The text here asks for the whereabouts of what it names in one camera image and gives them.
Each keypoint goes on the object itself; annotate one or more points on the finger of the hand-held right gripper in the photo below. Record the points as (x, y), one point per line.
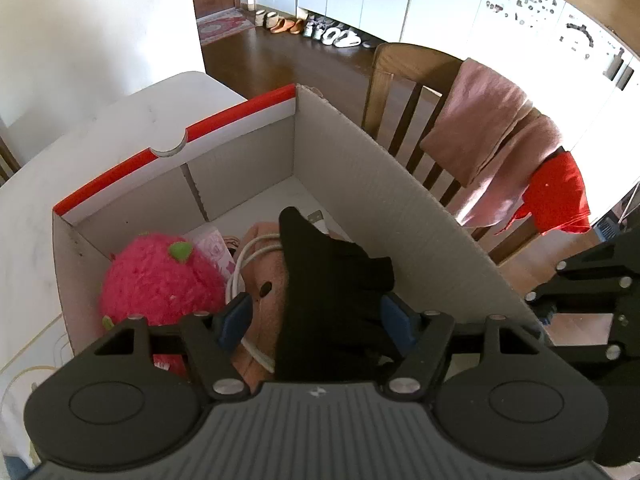
(610, 260)
(590, 310)

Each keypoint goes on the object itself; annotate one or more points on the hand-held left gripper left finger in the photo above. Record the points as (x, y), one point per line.
(235, 317)

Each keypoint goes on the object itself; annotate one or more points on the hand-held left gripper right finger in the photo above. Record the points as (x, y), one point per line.
(397, 320)

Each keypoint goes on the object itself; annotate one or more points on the pink fleece hat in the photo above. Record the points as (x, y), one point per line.
(267, 280)

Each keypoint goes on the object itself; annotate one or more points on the white cartoon printed pouch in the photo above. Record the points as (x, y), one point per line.
(215, 250)

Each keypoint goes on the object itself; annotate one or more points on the black cloth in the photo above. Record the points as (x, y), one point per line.
(330, 300)

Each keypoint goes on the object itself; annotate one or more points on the pink plush strawberry toy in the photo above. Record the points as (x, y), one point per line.
(160, 280)

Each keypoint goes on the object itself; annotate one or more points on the cardboard box with red rim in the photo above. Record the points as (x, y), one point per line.
(375, 175)

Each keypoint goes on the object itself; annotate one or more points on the red packet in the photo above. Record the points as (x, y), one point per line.
(170, 366)

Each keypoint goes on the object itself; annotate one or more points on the red cloth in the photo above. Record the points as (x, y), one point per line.
(560, 195)

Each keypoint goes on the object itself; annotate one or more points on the pink fringed scarf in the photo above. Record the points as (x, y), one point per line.
(490, 130)

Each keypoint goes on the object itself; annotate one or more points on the line printed table mat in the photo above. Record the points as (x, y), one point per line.
(30, 355)

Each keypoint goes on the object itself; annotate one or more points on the wooden chair with black seat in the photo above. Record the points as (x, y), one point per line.
(400, 80)

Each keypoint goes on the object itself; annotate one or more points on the light wooden chair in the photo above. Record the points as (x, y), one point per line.
(7, 160)

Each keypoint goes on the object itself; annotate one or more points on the red patterned rug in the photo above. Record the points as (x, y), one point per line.
(225, 27)

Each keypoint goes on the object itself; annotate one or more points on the row of shoes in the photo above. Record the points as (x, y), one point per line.
(330, 34)

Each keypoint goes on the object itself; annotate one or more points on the white tall cabinet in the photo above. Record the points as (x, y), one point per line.
(450, 5)

